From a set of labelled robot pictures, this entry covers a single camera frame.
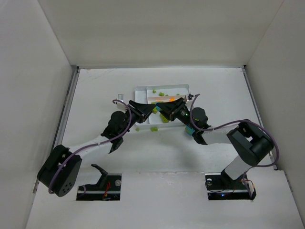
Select small green lego pieces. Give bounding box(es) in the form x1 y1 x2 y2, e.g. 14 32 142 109
134 89 183 130

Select white divided tray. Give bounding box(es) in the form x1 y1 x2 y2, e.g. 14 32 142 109
134 84 193 131

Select teal and green duplo stack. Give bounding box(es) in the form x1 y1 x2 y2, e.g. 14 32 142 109
185 126 194 136

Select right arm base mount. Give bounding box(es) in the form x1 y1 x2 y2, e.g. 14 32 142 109
205 173 256 200

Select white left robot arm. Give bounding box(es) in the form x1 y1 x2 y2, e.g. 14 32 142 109
37 99 156 197

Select green duplo brick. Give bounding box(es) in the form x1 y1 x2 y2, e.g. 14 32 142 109
160 114 169 123

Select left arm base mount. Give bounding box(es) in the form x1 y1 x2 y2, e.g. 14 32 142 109
75 164 122 201

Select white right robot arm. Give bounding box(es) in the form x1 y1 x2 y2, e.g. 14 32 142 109
156 98 275 184

